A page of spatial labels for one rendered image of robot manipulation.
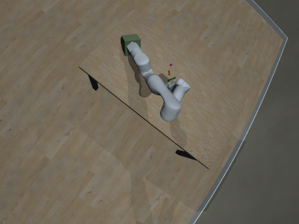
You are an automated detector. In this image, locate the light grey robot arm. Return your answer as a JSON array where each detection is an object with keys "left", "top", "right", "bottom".
[{"left": 127, "top": 42, "right": 190, "bottom": 122}]

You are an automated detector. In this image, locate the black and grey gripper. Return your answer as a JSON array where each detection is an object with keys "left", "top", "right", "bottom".
[{"left": 166, "top": 80, "right": 174, "bottom": 92}]

